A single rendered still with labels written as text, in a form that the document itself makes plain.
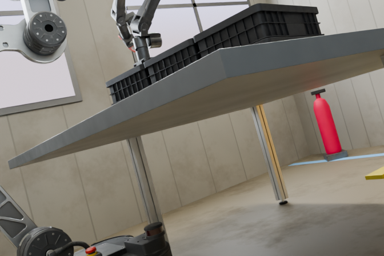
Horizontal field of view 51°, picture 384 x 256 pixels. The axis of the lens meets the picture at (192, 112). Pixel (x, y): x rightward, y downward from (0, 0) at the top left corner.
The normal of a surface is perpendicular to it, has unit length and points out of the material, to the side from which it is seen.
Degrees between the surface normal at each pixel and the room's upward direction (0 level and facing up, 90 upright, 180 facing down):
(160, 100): 90
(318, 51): 90
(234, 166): 90
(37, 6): 90
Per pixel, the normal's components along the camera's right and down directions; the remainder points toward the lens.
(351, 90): -0.79, 0.19
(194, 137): 0.55, -0.19
